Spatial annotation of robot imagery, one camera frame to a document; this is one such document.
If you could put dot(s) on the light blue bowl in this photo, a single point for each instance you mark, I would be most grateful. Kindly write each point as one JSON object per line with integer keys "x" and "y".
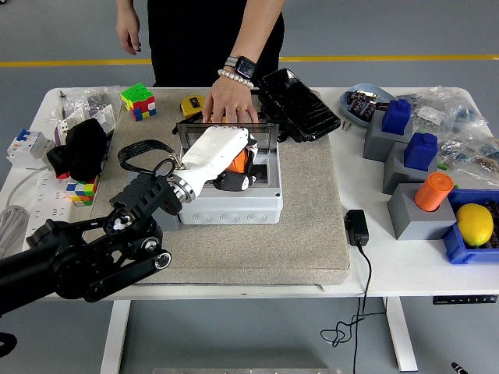
{"x": 374, "y": 89}

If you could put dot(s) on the black cloth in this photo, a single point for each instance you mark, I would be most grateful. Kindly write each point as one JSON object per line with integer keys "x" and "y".
{"x": 82, "y": 148}

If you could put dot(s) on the person's right hand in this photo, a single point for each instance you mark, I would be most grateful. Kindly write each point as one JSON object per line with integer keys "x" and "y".
{"x": 128, "y": 33}

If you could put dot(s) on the black wrist watch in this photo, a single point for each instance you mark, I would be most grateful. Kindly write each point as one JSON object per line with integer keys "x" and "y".
{"x": 245, "y": 67}

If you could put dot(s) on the white circuit breaker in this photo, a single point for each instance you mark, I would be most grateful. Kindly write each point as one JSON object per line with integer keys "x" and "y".
{"x": 23, "y": 150}

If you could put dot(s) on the person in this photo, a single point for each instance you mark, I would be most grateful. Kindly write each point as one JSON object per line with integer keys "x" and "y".
{"x": 187, "y": 39}

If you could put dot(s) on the thin metal screwdriver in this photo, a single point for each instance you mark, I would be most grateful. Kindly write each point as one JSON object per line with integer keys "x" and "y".
{"x": 62, "y": 105}

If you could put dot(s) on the person's left hand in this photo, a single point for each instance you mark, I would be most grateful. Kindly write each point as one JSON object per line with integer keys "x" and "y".
{"x": 230, "y": 101}

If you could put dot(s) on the person's left forearm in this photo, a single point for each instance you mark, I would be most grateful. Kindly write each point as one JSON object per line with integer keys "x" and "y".
{"x": 257, "y": 27}

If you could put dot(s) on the person's right forearm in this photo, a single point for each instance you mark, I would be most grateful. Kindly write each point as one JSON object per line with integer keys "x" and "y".
{"x": 125, "y": 5}

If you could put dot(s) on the blue plastic block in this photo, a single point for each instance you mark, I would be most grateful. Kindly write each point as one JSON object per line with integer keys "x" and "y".
{"x": 419, "y": 154}
{"x": 395, "y": 117}

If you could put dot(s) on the small colourful puzzle cube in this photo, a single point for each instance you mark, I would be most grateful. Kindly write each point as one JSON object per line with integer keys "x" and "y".
{"x": 82, "y": 192}

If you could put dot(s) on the small green plastic piece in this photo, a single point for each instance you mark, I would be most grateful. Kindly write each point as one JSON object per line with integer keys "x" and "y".
{"x": 441, "y": 166}

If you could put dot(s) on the white power strip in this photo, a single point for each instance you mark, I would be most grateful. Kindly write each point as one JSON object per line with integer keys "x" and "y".
{"x": 50, "y": 202}

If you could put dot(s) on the white desk leg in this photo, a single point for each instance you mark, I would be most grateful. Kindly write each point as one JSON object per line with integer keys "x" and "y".
{"x": 401, "y": 335}
{"x": 115, "y": 339}

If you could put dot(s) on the clear bag with white labels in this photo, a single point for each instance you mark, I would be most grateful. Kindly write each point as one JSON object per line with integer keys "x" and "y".
{"x": 105, "y": 117}

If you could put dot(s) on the grey-brown mat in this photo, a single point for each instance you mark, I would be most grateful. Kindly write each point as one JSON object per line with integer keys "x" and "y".
{"x": 253, "y": 253}

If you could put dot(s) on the clear bag of components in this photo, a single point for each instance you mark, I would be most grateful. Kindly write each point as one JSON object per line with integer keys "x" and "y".
{"x": 468, "y": 150}
{"x": 429, "y": 115}

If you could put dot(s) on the black power adapter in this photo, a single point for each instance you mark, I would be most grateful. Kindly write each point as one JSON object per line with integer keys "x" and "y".
{"x": 356, "y": 228}

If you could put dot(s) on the black desk control panel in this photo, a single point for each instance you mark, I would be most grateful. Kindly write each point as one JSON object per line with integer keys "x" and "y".
{"x": 464, "y": 299}

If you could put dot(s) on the blue plastic bin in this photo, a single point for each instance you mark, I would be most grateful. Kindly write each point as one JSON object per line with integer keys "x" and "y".
{"x": 464, "y": 253}

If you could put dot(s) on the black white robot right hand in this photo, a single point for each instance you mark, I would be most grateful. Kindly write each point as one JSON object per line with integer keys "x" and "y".
{"x": 457, "y": 368}

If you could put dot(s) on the yellow lemon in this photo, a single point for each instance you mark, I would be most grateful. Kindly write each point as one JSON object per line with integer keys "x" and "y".
{"x": 473, "y": 224}

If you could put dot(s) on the orange cylinder battery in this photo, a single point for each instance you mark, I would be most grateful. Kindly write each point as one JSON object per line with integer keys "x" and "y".
{"x": 238, "y": 161}
{"x": 430, "y": 192}

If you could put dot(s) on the large colourful puzzle cube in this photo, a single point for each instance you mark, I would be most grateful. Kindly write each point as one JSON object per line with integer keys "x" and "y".
{"x": 138, "y": 97}

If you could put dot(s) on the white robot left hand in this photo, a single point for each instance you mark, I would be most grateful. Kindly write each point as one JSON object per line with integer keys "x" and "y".
{"x": 218, "y": 148}

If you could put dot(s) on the dark printed packet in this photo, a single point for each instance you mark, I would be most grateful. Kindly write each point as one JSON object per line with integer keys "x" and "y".
{"x": 370, "y": 109}
{"x": 354, "y": 100}

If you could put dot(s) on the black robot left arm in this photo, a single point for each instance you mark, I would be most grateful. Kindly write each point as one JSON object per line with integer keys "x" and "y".
{"x": 97, "y": 257}

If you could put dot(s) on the grey electrical box clear lid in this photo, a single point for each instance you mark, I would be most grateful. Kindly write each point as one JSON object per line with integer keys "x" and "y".
{"x": 234, "y": 213}

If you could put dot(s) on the clear bag of metal screws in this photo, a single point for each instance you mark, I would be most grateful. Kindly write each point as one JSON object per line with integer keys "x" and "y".
{"x": 97, "y": 100}

